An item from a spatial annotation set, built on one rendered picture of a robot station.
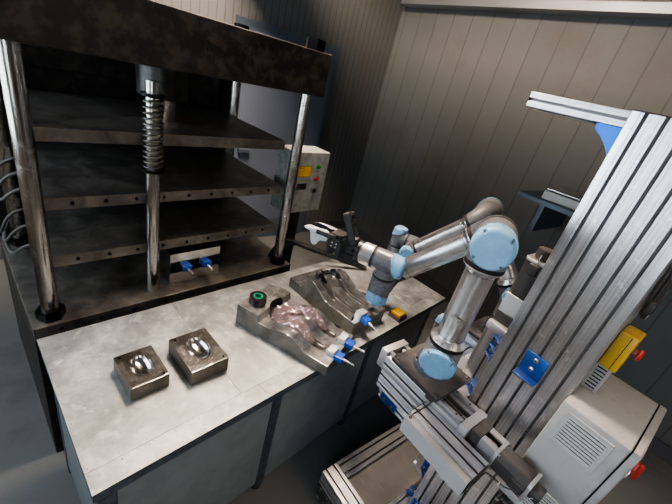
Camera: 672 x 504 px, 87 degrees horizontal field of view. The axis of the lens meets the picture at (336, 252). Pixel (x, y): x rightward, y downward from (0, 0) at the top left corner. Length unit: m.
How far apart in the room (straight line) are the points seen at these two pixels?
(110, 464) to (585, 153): 3.44
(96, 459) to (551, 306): 1.45
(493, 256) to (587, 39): 2.83
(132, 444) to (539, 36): 3.81
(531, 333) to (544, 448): 0.36
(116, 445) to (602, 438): 1.43
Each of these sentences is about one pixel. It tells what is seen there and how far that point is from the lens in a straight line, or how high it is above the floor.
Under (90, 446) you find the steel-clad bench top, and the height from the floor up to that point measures 0.80.
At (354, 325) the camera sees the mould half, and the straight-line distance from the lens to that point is 1.78.
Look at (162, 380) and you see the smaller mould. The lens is 1.48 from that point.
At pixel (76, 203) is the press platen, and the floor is 1.26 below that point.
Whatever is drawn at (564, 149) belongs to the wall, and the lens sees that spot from 3.55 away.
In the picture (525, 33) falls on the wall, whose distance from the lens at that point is 3.90.
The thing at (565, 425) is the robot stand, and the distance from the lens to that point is 1.39.
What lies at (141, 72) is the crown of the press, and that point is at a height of 1.74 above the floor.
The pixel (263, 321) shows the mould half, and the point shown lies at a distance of 1.68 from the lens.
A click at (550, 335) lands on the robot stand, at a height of 1.36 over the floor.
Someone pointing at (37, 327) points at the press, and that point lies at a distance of 1.87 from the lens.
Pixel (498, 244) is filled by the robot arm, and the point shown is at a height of 1.64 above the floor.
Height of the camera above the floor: 1.94
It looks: 26 degrees down
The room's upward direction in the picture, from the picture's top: 15 degrees clockwise
